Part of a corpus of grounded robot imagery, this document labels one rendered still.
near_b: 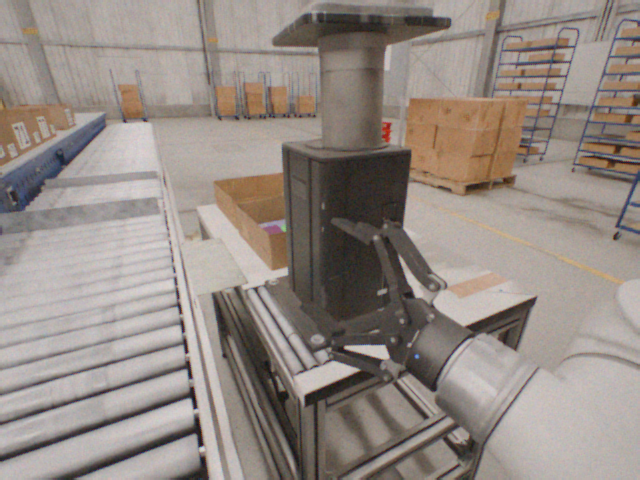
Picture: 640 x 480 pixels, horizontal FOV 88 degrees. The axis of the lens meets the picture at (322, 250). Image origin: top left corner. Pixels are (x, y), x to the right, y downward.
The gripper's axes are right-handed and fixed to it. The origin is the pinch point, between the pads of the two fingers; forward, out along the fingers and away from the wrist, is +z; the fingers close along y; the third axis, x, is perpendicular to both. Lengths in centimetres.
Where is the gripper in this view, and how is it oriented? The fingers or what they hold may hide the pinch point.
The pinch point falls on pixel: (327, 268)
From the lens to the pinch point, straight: 46.9
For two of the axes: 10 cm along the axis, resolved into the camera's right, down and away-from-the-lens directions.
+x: -6.9, 0.0, -7.2
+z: -6.4, -4.6, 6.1
